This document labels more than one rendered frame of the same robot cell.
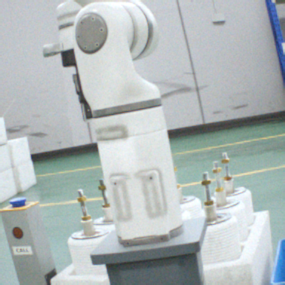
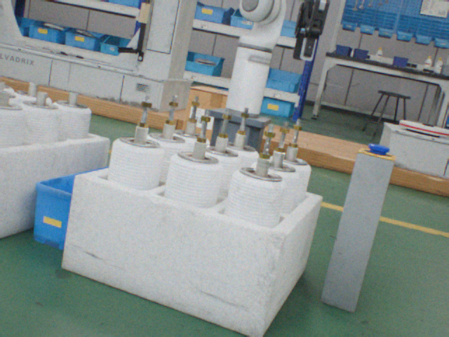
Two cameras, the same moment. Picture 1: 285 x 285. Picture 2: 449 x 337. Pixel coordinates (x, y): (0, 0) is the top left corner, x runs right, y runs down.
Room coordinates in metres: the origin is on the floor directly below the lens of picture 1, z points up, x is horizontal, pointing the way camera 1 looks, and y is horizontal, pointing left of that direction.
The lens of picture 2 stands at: (2.24, -0.01, 0.43)
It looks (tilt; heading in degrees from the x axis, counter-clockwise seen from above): 11 degrees down; 180
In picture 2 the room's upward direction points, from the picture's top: 12 degrees clockwise
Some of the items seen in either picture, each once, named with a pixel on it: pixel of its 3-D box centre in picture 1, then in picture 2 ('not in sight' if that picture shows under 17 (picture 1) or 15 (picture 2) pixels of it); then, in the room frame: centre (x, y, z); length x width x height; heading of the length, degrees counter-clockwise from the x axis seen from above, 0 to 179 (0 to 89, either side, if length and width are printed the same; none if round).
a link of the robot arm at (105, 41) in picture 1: (116, 58); (261, 21); (0.81, 0.01, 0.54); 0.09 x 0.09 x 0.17; 50
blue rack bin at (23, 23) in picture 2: not in sight; (22, 26); (-4.12, -2.66, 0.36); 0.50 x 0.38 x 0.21; 170
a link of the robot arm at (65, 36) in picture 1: (67, 37); not in sight; (1.22, 0.11, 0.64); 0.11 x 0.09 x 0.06; 97
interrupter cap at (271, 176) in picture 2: not in sight; (260, 175); (1.34, 0.06, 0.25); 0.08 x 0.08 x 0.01
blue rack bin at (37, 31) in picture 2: not in sight; (54, 33); (-4.01, -2.23, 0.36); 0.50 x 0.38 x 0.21; 170
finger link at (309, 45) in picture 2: not in sight; (311, 42); (1.27, 0.10, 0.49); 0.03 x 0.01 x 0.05; 7
